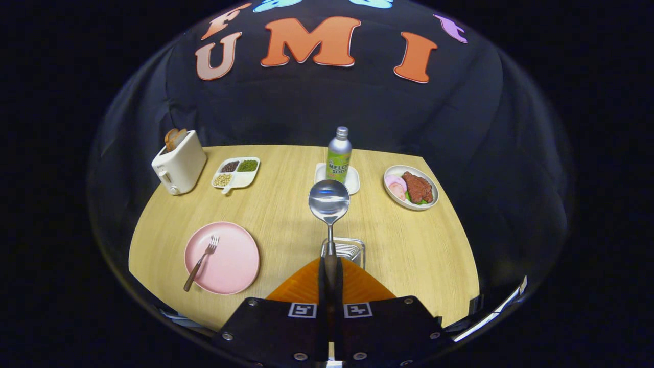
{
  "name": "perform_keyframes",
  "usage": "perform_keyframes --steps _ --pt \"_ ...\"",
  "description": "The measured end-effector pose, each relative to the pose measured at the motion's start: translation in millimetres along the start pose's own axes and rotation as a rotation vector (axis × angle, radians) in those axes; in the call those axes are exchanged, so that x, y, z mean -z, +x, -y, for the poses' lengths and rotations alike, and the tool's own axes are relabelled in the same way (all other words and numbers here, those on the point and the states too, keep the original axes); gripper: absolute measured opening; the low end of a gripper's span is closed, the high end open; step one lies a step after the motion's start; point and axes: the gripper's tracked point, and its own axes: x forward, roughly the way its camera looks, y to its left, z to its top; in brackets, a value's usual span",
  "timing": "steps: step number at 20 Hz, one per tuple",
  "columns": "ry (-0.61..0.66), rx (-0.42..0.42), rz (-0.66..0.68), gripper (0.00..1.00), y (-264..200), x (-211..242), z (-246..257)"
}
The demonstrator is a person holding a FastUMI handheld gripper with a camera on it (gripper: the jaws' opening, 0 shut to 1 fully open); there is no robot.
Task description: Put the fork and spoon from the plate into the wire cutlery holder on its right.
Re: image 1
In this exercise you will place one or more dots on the green lettuce leaf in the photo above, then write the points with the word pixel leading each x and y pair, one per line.
pixel 421 203

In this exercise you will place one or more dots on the pile of dark red beans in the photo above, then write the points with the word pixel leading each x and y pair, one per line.
pixel 230 166

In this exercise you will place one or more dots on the white divided tray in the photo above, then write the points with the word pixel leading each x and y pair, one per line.
pixel 245 179

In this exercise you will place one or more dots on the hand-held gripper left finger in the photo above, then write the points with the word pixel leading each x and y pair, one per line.
pixel 322 291

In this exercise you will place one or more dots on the pink round plate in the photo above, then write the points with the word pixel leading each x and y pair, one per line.
pixel 235 260

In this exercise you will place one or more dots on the pile of green beans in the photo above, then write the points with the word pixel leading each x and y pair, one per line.
pixel 248 165

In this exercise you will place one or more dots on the green soda bottle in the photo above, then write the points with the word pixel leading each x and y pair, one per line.
pixel 339 158

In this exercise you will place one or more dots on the pile of yellow soybeans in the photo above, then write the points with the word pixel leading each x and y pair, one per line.
pixel 222 180

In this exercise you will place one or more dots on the white oval food plate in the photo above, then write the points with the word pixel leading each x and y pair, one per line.
pixel 436 197

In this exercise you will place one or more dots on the toasted bread slices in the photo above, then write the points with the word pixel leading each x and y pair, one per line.
pixel 173 138

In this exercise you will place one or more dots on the pink ham slices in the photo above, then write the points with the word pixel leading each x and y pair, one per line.
pixel 396 184

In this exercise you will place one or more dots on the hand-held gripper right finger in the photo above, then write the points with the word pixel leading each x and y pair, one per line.
pixel 340 291

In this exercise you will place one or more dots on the brown fried meat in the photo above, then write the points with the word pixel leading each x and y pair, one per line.
pixel 418 188

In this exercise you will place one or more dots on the white square coaster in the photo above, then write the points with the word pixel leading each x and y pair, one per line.
pixel 320 176

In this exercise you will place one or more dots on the cream white toaster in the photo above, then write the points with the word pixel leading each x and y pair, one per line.
pixel 181 163

